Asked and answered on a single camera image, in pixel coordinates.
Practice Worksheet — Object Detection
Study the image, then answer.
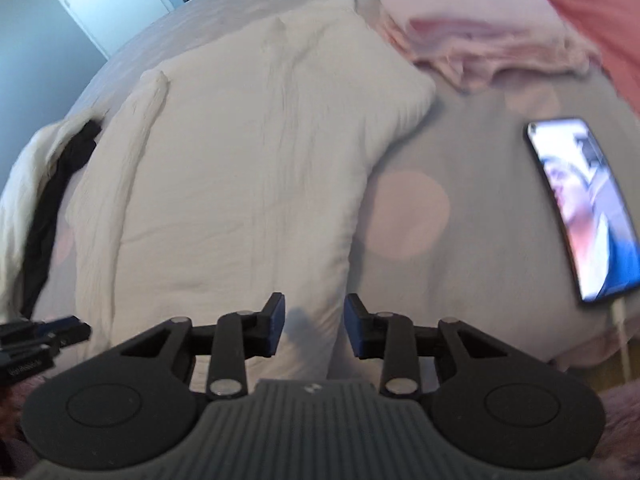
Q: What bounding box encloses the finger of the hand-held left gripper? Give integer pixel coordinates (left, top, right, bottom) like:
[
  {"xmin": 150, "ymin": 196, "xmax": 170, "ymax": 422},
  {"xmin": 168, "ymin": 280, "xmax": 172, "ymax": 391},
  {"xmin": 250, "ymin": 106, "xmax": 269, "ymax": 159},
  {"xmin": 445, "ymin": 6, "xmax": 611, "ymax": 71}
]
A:
[
  {"xmin": 0, "ymin": 322, "xmax": 92, "ymax": 358},
  {"xmin": 0, "ymin": 316, "xmax": 78, "ymax": 337}
]

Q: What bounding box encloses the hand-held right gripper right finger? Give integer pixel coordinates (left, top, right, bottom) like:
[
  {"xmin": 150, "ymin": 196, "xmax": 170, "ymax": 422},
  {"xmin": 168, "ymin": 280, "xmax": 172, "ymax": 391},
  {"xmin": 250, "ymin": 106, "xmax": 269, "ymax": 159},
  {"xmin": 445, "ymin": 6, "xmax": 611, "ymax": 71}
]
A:
[{"xmin": 344, "ymin": 292, "xmax": 531, "ymax": 402}]

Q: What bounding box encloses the white door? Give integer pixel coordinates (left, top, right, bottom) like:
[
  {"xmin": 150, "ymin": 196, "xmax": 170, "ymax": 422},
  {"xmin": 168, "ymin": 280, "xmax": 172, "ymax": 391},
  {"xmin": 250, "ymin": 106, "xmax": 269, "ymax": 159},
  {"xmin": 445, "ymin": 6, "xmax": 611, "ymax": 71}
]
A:
[{"xmin": 37, "ymin": 0, "xmax": 191, "ymax": 58}]

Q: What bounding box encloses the dark pink pillow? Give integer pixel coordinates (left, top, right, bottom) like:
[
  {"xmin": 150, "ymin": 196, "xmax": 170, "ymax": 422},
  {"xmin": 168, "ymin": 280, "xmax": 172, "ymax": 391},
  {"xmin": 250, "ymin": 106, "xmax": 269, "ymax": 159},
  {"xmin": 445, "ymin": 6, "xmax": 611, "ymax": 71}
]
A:
[{"xmin": 530, "ymin": 0, "xmax": 640, "ymax": 116}]

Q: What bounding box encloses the white crinkled garment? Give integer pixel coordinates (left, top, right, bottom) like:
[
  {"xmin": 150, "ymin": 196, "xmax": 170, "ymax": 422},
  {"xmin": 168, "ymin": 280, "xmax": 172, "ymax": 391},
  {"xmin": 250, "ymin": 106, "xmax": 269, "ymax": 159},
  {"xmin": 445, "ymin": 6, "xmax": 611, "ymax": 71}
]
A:
[{"xmin": 0, "ymin": 107, "xmax": 108, "ymax": 311}]

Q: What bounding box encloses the light pink folded blanket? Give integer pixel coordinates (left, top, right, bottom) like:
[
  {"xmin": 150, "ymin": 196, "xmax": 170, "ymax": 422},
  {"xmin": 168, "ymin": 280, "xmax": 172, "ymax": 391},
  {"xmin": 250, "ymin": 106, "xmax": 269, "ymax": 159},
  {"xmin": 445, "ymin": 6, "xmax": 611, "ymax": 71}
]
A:
[{"xmin": 372, "ymin": 0, "xmax": 603, "ymax": 96}]

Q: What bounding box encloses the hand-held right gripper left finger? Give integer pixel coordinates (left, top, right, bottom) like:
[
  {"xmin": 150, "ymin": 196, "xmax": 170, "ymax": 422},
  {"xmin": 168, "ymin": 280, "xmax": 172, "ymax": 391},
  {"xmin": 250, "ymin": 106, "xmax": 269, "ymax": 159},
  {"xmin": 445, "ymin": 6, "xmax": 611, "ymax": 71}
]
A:
[{"xmin": 97, "ymin": 291, "xmax": 287, "ymax": 402}]

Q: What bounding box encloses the white crinkled top with label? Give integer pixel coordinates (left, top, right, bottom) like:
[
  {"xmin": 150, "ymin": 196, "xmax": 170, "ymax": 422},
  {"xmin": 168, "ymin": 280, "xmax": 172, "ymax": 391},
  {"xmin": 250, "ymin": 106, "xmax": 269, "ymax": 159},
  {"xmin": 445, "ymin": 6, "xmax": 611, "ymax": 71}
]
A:
[{"xmin": 64, "ymin": 0, "xmax": 437, "ymax": 396}]

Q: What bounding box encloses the black smartphone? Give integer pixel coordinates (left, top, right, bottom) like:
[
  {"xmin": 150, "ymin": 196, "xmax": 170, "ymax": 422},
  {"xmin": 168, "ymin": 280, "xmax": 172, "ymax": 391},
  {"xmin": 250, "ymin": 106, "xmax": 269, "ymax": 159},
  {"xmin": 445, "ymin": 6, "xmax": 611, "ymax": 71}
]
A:
[{"xmin": 524, "ymin": 117, "xmax": 640, "ymax": 305}]

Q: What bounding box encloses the black garment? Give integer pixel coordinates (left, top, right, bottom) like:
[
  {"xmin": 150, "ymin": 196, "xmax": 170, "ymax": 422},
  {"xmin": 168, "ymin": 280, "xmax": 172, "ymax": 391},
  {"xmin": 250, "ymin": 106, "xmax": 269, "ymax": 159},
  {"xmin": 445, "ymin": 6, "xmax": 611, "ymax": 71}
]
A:
[{"xmin": 20, "ymin": 120, "xmax": 103, "ymax": 318}]

